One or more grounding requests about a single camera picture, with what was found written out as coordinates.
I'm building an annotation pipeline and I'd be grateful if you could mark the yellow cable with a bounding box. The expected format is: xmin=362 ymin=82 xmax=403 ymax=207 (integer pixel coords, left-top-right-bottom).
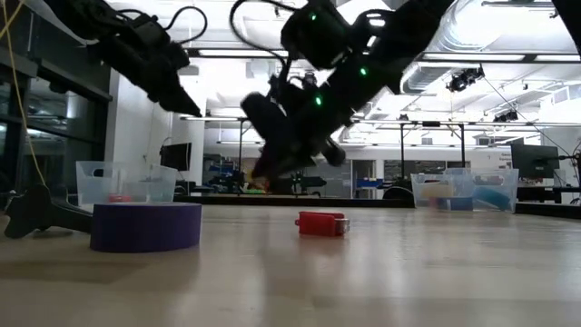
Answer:
xmin=0 ymin=0 xmax=49 ymax=187

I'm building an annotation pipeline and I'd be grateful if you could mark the black ceiling spotlight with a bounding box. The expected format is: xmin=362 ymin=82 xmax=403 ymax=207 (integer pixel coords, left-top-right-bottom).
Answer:
xmin=446 ymin=65 xmax=486 ymax=93
xmin=493 ymin=109 xmax=519 ymax=124

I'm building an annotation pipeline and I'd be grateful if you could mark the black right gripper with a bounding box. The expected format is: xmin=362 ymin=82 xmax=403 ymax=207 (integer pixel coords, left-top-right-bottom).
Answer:
xmin=241 ymin=74 xmax=359 ymax=181

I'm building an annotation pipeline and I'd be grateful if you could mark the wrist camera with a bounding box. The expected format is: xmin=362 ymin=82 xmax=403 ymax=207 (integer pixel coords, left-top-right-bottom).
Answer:
xmin=280 ymin=0 xmax=353 ymax=70
xmin=129 ymin=15 xmax=176 ymax=49

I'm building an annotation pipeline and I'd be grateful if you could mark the long ceiling light bar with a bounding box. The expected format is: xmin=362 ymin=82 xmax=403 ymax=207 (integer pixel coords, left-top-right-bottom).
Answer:
xmin=188 ymin=47 xmax=581 ymax=64

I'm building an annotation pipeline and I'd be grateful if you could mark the light blue tape roll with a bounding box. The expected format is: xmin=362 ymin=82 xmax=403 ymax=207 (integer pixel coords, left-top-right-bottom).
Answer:
xmin=474 ymin=185 xmax=512 ymax=211

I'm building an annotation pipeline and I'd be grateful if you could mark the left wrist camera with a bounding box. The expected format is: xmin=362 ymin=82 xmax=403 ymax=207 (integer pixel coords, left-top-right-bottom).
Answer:
xmin=129 ymin=15 xmax=176 ymax=49

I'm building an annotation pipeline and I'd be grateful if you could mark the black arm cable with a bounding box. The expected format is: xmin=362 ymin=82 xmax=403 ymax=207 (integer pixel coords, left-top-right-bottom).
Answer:
xmin=162 ymin=5 xmax=209 ymax=46
xmin=229 ymin=0 xmax=296 ymax=63

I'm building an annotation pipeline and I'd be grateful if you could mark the clear plastic bin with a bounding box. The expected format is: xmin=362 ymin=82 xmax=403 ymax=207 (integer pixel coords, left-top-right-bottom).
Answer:
xmin=410 ymin=167 xmax=520 ymax=213
xmin=75 ymin=161 xmax=178 ymax=206

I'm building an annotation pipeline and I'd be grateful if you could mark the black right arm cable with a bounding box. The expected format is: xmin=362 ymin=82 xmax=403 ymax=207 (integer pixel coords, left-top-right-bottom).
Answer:
xmin=229 ymin=0 xmax=296 ymax=63

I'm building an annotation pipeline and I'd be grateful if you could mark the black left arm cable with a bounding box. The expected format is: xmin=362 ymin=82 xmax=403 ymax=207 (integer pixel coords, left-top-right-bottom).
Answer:
xmin=162 ymin=5 xmax=209 ymax=46

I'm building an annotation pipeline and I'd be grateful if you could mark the silver ventilation duct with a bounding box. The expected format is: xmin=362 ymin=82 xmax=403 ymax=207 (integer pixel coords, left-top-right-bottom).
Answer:
xmin=399 ymin=0 xmax=500 ymax=94

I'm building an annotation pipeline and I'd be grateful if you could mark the black dome-shaped object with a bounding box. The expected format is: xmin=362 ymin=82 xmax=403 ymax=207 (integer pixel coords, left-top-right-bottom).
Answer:
xmin=382 ymin=185 xmax=413 ymax=201

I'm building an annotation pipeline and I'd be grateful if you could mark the purple tape roll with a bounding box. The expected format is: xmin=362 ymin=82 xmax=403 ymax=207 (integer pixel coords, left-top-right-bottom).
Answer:
xmin=89 ymin=202 xmax=203 ymax=254

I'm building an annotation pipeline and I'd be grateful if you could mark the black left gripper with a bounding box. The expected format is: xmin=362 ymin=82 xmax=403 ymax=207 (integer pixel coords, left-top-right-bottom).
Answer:
xmin=90 ymin=26 xmax=203 ymax=117

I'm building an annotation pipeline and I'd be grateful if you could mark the black monitor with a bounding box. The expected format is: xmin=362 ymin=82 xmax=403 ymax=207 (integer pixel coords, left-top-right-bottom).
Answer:
xmin=159 ymin=142 xmax=192 ymax=173
xmin=510 ymin=144 xmax=560 ymax=180

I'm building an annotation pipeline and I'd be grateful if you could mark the dark blue tape roll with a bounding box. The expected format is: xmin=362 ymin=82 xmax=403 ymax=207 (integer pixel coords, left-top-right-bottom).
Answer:
xmin=434 ymin=196 xmax=474 ymax=212

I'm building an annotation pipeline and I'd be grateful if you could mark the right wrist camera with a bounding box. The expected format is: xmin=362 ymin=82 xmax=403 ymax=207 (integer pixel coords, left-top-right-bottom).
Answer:
xmin=280 ymin=0 xmax=353 ymax=70

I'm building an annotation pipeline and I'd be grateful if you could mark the black background station frame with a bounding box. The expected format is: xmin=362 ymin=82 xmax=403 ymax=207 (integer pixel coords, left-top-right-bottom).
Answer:
xmin=180 ymin=115 xmax=251 ymax=194
xmin=353 ymin=118 xmax=468 ymax=183

